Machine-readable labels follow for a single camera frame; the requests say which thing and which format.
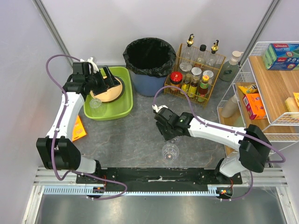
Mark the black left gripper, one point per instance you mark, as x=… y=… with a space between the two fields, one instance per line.
x=103 y=82

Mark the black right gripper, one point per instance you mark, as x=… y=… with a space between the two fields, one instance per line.
x=165 y=131

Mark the clear glass cup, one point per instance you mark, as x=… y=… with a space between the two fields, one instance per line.
x=170 y=152
x=174 y=140
x=97 y=107

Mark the beige plate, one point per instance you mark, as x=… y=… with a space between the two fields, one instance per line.
x=110 y=95

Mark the small brown bottle tan cap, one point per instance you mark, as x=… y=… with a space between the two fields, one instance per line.
x=186 y=83

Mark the green red sauce bottle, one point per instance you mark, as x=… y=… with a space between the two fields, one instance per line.
x=203 y=88

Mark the red lid sauce jar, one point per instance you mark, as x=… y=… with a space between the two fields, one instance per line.
x=175 y=80

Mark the silver lid spice jar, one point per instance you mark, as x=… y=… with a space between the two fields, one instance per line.
x=185 y=67

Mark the glass oil bottle gold spout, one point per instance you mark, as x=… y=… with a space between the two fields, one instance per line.
x=212 y=58

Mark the blue ceramic plate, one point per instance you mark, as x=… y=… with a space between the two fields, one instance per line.
x=123 y=87

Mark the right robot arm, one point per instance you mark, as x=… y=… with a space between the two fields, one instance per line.
x=250 y=143

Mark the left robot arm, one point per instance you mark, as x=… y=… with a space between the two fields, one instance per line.
x=56 y=149

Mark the green plastic basin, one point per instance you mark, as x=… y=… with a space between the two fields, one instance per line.
x=120 y=107

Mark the blue trash bin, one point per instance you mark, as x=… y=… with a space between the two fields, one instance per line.
x=147 y=85

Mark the black trash bag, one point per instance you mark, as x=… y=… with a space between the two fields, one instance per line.
x=150 y=56

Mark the black cap glass bottle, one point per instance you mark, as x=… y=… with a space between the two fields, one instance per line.
x=201 y=60

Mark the cream pump soap bottle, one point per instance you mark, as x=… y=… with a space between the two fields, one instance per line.
x=231 y=67

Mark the orange purple box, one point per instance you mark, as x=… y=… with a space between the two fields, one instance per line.
x=254 y=106

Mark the yellow snack bag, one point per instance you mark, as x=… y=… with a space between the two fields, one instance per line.
x=249 y=89

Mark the yellow sponge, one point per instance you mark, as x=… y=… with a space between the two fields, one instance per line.
x=292 y=103

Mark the blue sponge package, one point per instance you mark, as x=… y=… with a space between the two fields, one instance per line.
x=282 y=56

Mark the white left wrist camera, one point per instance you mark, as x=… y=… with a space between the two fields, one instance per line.
x=89 y=65

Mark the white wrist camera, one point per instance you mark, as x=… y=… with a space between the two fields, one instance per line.
x=156 y=108
x=89 y=65

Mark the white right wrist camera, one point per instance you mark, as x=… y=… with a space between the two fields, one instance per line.
x=156 y=108

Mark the black mounting base plate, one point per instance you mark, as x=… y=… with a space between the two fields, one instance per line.
x=200 y=175

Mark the yellow wire basket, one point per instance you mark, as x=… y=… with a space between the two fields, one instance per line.
x=212 y=72

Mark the white wire shelf rack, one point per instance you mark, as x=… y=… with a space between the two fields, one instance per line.
x=274 y=86

